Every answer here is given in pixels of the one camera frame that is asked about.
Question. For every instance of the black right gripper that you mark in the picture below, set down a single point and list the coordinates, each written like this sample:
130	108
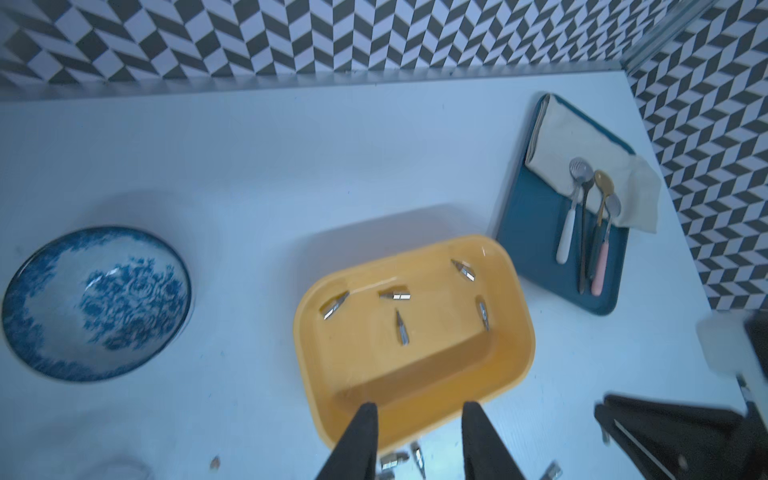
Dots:
675	441

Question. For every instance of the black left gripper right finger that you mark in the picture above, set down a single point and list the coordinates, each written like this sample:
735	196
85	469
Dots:
485	455

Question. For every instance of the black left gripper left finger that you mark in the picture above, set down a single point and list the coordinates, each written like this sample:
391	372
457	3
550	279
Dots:
354	456

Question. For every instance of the silver socket bit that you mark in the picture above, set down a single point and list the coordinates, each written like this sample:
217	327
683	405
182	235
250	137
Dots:
483	312
392	460
464	270
552	472
332	305
395	295
401	328
418	459

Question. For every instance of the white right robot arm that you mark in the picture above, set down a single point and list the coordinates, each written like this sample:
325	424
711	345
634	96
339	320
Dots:
734	343

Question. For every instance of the yellow plastic storage box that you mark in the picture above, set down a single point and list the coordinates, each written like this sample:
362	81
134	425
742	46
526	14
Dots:
356	357

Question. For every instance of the teal plastic tray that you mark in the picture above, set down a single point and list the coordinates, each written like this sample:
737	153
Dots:
529	230

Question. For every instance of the black long spoon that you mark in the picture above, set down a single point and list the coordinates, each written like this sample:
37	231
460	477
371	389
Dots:
586	187

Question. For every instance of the blue patterned ceramic bowl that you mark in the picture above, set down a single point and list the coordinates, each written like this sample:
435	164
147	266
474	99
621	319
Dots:
96	303

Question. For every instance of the beige cloth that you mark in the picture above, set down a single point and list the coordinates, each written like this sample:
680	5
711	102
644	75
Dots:
562	133

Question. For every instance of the pink handled silver spoon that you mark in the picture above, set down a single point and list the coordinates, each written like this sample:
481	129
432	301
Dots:
613	206

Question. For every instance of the gold spoon green handle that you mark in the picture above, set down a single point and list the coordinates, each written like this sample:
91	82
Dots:
606	187

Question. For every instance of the white handled silver spoon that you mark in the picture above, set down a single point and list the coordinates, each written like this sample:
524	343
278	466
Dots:
580	172

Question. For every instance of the aluminium corner post right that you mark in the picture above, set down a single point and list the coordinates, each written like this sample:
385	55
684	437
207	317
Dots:
674	22

